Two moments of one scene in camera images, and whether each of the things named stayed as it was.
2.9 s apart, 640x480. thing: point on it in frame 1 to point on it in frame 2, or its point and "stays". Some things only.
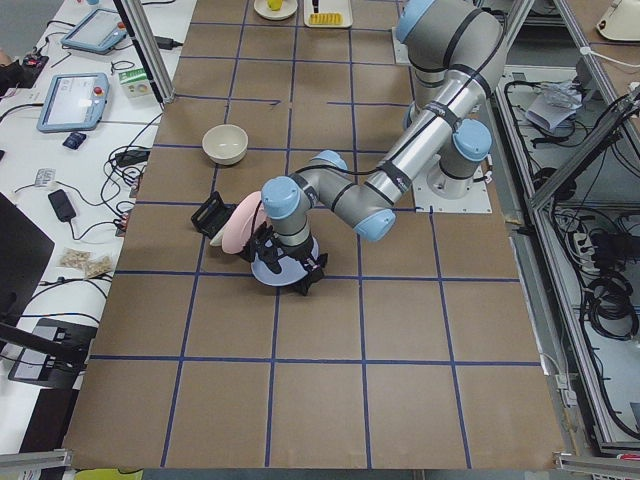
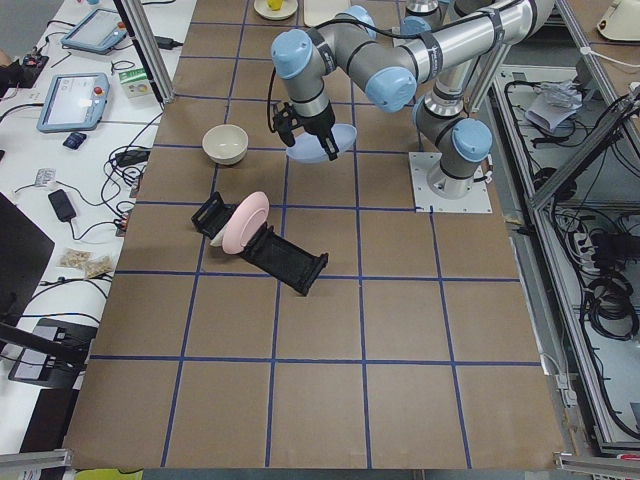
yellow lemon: [275, 5] stays
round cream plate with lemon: [288, 8] stays
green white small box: [135, 82] stays
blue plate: [291, 272] to [307, 147]
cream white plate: [217, 239] stays
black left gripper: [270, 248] to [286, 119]
